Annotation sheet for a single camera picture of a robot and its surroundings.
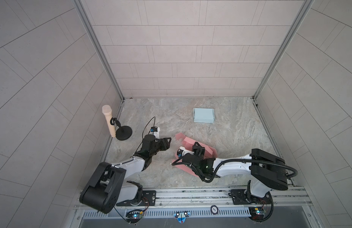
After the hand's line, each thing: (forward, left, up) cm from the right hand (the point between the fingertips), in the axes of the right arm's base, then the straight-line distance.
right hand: (196, 143), depth 84 cm
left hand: (+5, +15, 0) cm, 16 cm away
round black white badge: (-32, -5, -7) cm, 33 cm away
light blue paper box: (+24, -7, -3) cm, 25 cm away
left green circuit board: (-33, +31, -3) cm, 45 cm away
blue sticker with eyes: (-34, +11, -5) cm, 36 cm away
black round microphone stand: (+13, +47, -3) cm, 49 cm away
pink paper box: (0, +7, +3) cm, 7 cm away
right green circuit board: (-34, -27, -7) cm, 45 cm away
